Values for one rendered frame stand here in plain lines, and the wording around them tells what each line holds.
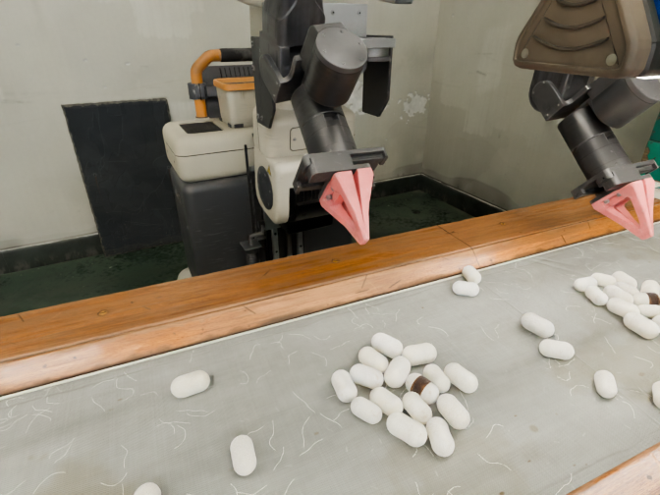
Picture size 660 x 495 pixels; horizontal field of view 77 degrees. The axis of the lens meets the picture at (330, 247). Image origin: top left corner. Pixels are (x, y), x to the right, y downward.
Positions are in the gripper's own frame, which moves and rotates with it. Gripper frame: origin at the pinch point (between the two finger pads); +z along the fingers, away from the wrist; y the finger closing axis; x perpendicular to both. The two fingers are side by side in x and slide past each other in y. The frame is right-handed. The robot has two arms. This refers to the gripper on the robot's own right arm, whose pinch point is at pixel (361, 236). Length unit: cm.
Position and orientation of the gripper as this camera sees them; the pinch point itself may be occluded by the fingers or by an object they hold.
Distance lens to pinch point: 46.4
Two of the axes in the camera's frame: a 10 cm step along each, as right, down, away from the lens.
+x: -2.7, 3.8, 8.8
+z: 2.9, 9.1, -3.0
